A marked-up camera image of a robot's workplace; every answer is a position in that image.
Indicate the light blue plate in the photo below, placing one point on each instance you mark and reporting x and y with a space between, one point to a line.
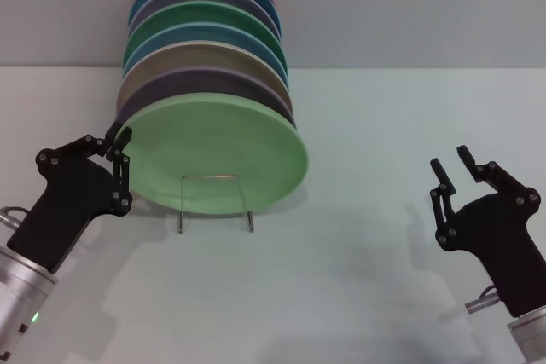
187 36

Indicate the lilac plate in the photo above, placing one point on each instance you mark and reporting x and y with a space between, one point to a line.
205 79

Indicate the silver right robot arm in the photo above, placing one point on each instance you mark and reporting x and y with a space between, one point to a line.
531 334

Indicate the beige plate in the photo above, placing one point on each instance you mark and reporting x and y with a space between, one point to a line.
187 56

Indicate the light green plate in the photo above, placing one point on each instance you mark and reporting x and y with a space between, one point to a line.
213 146

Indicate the dark green plate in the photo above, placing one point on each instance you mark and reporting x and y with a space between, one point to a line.
192 15

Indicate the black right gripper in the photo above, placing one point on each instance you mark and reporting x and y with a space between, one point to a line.
503 244

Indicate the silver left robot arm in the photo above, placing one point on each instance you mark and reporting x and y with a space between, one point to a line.
21 296

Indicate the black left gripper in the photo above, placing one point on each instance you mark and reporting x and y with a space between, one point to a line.
64 210

